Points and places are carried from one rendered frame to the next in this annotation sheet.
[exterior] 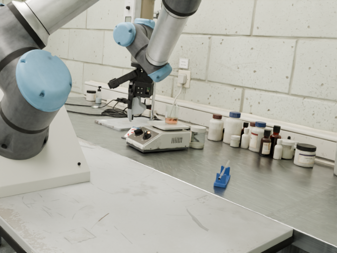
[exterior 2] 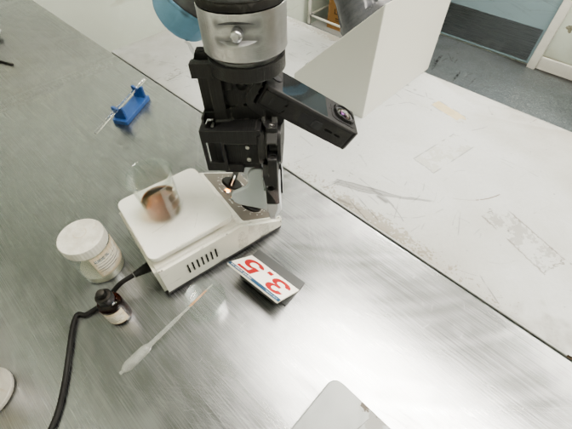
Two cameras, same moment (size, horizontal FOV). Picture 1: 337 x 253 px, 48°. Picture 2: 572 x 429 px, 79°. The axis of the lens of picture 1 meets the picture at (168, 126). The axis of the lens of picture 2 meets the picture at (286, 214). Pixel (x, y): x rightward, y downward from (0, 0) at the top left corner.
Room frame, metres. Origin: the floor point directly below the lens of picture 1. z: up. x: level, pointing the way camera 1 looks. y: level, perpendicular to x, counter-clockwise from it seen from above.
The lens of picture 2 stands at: (1.68, 0.15, 1.35)
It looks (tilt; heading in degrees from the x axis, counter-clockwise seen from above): 52 degrees down; 178
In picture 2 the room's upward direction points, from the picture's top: straight up
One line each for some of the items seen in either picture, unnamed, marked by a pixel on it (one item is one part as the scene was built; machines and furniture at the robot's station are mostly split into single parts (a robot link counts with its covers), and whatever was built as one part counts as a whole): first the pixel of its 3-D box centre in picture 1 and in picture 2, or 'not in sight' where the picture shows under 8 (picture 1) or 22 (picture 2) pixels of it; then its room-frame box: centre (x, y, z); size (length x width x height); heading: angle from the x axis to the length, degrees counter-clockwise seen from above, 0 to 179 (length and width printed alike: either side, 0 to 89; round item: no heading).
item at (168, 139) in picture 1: (160, 136); (197, 220); (1.37, 0.02, 0.94); 0.22 x 0.13 x 0.08; 125
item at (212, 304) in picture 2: not in sight; (206, 300); (1.48, 0.04, 0.91); 0.06 x 0.06 x 0.02
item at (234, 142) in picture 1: (234, 141); not in sight; (1.49, -0.27, 0.92); 0.04 x 0.04 x 0.04
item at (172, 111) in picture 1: (172, 114); (155, 193); (1.38, -0.01, 1.02); 0.06 x 0.05 x 0.08; 146
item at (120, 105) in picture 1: (130, 107); not in sight; (2.15, 0.23, 0.92); 0.40 x 0.06 x 0.04; 45
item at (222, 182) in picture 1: (222, 175); (129, 103); (1.03, -0.17, 0.92); 0.10 x 0.03 x 0.04; 164
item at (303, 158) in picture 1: (305, 155); not in sight; (1.31, -0.49, 0.94); 0.07 x 0.07 x 0.07
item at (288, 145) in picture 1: (286, 148); not in sight; (1.39, -0.45, 0.93); 0.06 x 0.06 x 0.07
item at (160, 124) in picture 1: (167, 124); (174, 210); (1.38, 0.00, 0.98); 0.12 x 0.12 x 0.01; 35
